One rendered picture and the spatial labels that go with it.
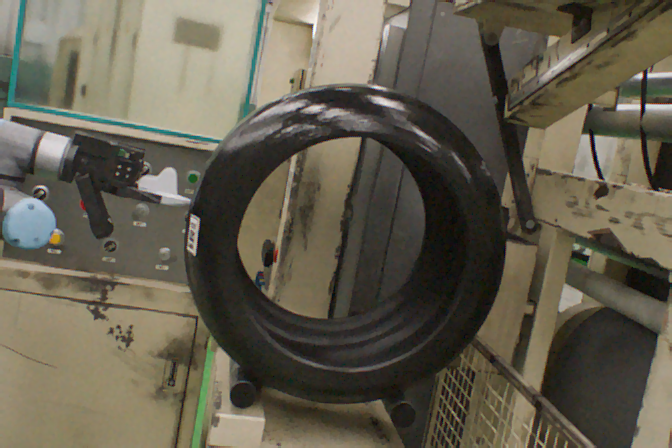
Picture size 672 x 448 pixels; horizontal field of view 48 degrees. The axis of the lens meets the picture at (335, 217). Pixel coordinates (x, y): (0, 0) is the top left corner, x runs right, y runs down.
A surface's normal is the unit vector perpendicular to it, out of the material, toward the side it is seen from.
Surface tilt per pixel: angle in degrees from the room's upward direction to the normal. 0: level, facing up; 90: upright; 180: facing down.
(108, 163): 91
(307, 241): 90
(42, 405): 90
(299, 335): 80
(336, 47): 90
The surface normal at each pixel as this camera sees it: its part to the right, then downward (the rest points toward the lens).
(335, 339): 0.13, -0.03
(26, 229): 0.66, 0.22
